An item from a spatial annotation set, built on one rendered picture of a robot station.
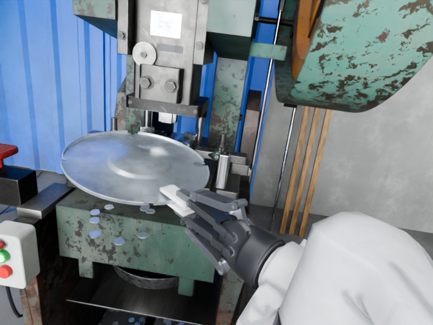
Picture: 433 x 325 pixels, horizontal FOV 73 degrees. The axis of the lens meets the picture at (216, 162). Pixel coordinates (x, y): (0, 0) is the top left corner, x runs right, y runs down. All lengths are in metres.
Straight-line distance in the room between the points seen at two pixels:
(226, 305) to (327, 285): 0.50
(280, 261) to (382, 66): 0.35
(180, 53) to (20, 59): 1.78
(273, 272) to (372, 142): 1.87
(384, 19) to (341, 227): 0.33
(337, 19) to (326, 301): 0.37
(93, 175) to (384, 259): 0.47
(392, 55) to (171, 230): 0.54
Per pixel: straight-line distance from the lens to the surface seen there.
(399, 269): 0.23
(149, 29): 0.76
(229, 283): 0.69
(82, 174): 0.57
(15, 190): 0.80
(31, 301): 0.92
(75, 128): 2.33
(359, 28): 0.51
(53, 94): 2.32
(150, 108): 0.78
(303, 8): 1.08
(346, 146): 2.14
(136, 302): 0.99
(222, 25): 0.68
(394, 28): 0.52
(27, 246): 0.76
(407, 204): 2.46
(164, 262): 0.76
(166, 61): 0.75
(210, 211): 0.47
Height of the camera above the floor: 1.03
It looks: 21 degrees down
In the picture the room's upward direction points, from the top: 8 degrees clockwise
